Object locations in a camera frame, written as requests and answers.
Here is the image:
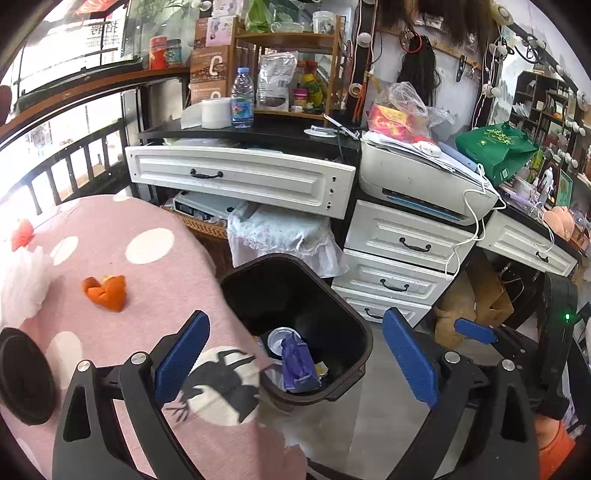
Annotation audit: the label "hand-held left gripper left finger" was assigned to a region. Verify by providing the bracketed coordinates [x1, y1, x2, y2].
[52, 310, 211, 480]

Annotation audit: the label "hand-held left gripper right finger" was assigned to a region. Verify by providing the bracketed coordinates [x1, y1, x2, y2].
[382, 308, 541, 480]

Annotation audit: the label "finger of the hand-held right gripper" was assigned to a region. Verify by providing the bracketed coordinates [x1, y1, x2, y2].
[454, 318, 539, 359]

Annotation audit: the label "dark brown trash bin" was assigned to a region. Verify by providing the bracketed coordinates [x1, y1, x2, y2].
[219, 253, 374, 408]

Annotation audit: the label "purple tissue packet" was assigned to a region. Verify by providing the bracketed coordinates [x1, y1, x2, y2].
[281, 333, 323, 394]

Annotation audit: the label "person's right forearm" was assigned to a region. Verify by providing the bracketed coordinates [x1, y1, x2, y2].
[534, 413, 579, 480]

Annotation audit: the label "brown paper bag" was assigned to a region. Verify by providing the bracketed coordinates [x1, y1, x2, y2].
[433, 258, 514, 352]

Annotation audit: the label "pink polka dot tablecloth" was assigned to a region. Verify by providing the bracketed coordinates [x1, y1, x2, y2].
[0, 194, 311, 480]

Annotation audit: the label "white drawer cabinet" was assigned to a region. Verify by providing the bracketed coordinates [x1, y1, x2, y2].
[331, 199, 482, 326]

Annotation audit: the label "white desk drawer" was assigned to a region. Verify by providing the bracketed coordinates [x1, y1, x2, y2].
[475, 210, 578, 277]

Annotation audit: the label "orange peel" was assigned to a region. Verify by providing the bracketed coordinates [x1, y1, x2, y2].
[83, 275, 127, 313]
[11, 219, 36, 252]

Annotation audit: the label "wicker basket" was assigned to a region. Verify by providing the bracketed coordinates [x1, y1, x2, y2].
[161, 205, 232, 241]

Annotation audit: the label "white printer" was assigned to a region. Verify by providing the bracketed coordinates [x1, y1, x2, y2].
[359, 134, 505, 227]

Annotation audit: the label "grey flat device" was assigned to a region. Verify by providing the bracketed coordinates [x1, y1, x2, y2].
[173, 189, 250, 223]

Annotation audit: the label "black round lid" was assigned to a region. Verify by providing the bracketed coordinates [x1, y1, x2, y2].
[0, 327, 60, 426]

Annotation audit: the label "white lace cloth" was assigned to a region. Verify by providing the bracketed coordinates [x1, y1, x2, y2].
[227, 203, 351, 278]

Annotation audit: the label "white crumpled tissue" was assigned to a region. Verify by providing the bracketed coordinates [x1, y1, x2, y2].
[0, 247, 52, 320]

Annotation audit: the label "green tote bag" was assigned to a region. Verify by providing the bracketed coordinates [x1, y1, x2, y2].
[455, 122, 540, 188]

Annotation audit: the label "wide white drawer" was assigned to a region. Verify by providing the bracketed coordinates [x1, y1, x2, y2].
[124, 145, 358, 220]

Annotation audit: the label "plastic bag red packets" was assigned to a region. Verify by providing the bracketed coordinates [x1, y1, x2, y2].
[367, 82, 456, 145]

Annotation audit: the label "black balcony railing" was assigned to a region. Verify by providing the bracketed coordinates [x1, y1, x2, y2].
[0, 117, 131, 209]

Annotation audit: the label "black vanity desk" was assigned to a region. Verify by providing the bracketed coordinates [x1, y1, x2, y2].
[137, 114, 362, 154]

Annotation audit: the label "hair straightener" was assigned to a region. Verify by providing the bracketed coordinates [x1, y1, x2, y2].
[304, 114, 361, 140]

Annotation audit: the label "vanity mirror with bulbs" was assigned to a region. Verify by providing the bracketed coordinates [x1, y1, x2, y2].
[480, 14, 591, 185]

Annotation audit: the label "white toilet paper roll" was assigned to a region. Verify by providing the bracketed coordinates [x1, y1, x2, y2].
[201, 97, 233, 129]

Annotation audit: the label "black wig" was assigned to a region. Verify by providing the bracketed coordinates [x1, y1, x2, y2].
[397, 46, 442, 105]

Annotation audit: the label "clear water bottle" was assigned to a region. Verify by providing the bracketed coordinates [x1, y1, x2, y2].
[230, 67, 255, 129]

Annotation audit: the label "wooden top black shelf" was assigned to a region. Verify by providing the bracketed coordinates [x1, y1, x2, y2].
[0, 67, 192, 153]

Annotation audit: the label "stack of brown boxes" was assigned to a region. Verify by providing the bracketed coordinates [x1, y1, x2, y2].
[189, 18, 232, 100]

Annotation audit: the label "clear bag dark contents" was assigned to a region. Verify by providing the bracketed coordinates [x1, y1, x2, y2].
[256, 52, 299, 112]

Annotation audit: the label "red tin can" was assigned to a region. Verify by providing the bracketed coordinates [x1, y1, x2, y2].
[148, 36, 168, 70]

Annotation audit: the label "hanging brown hair extensions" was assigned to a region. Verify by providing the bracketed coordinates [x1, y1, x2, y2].
[373, 0, 498, 48]

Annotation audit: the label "pink printed box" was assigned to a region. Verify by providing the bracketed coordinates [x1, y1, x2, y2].
[205, 16, 239, 47]

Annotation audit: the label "small wooden rack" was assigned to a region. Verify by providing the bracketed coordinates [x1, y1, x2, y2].
[231, 16, 348, 117]

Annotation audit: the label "white cable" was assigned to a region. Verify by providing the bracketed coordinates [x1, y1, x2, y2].
[444, 164, 507, 280]

